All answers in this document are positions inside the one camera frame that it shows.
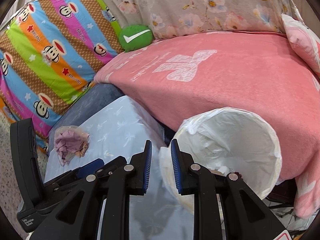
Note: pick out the pink heart pillow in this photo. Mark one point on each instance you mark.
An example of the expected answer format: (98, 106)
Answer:
(303, 41)

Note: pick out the colourful monkey print pillow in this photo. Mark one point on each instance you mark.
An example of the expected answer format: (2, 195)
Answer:
(49, 56)

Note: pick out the light blue palm cloth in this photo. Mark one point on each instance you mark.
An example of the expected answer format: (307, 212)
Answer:
(122, 128)

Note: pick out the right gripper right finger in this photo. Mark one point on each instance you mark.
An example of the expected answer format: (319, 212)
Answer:
(225, 207)

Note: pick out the pink fleece blanket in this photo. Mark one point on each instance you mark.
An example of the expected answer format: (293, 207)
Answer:
(181, 77)

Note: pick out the purple bag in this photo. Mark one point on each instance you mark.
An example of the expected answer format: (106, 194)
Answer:
(70, 142)

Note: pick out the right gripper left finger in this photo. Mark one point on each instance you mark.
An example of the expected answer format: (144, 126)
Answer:
(99, 206)

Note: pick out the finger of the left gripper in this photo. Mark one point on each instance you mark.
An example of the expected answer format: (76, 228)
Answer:
(90, 168)

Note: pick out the grey floral blanket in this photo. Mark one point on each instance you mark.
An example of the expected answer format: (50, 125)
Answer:
(173, 18)

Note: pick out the white lined trash bin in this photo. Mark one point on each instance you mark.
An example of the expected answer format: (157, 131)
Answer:
(238, 139)

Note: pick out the dark blue cushion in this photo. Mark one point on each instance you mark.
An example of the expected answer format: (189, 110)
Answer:
(90, 103)

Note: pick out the green checkmark cushion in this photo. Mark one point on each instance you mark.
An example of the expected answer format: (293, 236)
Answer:
(135, 37)

